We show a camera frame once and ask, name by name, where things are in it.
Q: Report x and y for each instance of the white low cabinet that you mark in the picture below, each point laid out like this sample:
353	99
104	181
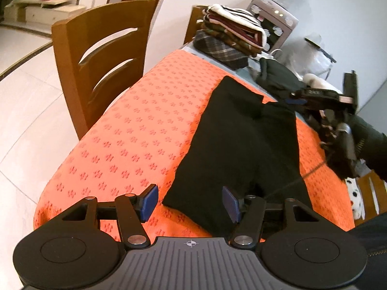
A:
39	13

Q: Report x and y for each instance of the striped folded garment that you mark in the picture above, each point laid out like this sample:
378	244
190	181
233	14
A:
238	13

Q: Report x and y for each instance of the person's right forearm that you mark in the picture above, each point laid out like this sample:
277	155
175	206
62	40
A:
372	142

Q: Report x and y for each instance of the orange floral mat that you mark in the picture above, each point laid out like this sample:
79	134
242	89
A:
127	127

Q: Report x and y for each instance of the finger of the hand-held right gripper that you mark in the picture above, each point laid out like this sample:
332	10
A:
297	100

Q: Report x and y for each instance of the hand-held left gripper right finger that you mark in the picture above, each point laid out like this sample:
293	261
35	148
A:
231	205

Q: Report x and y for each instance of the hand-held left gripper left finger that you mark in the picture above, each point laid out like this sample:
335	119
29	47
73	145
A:
149	202

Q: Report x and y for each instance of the black folded garment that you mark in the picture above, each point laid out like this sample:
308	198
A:
278	78

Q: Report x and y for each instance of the cream white garment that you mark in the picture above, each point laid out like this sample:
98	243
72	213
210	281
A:
317	81

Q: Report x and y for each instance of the translucent plastic bag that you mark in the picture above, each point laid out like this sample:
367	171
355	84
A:
314	60

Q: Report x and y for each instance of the plaid folded garment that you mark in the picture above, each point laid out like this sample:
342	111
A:
220	51

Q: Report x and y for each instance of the brown patterned folded garment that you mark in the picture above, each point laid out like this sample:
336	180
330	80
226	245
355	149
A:
223	36

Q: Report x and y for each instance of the black sweater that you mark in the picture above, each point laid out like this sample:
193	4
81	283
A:
235	145

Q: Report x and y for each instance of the water dispenser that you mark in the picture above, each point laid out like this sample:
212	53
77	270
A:
272	6

